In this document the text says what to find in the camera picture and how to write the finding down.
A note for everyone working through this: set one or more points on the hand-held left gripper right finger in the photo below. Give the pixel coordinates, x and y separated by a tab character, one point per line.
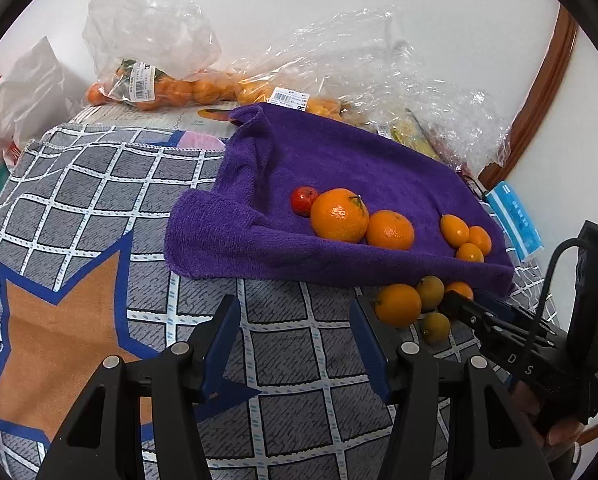
371	355

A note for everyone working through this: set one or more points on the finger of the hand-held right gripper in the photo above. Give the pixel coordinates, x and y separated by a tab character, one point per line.
461	304
516	312

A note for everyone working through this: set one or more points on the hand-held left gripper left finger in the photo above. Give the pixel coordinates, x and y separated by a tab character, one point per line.
221	355

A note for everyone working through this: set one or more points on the small orange citrus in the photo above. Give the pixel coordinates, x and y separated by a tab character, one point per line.
454	230
480	240
470	252
398	305
459	290

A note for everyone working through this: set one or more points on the small yellow-green citrus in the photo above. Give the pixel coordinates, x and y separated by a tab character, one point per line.
430	292
436	327

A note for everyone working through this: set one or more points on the large orange mandarin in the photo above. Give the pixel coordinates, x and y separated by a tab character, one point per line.
390	230

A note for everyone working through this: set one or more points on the large mandarin with green stem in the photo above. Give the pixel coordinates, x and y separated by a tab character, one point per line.
340	214

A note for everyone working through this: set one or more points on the person's right hand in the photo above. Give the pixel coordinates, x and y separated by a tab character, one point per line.
564	432

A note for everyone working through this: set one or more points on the blue tissue pack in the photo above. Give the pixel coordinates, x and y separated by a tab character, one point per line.
516	220

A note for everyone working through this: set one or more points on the grey checked star blanket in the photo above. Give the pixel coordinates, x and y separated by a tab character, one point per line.
104	260

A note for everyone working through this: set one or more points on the red cherry tomato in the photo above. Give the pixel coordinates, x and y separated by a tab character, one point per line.
304	201

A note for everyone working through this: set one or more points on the yellow bagged produce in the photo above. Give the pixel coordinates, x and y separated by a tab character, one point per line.
409	132

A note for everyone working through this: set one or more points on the clear plastic bag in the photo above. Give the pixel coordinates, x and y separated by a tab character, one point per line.
329	45
149	20
469	115
404	95

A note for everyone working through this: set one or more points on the purple towel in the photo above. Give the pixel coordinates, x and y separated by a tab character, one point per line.
329	160

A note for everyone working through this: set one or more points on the pink checked cloth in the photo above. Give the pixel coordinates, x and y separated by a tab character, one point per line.
204	141

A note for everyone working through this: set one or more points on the bunch of bagged kumquats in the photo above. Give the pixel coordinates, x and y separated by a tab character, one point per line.
319	105

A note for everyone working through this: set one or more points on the bunch of bagged mandarins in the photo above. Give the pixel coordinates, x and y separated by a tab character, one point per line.
179	90

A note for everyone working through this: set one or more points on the white plastic bag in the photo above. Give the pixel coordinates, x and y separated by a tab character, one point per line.
39	80

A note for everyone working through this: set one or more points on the brown wooden door frame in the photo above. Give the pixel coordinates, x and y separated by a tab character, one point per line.
544	90

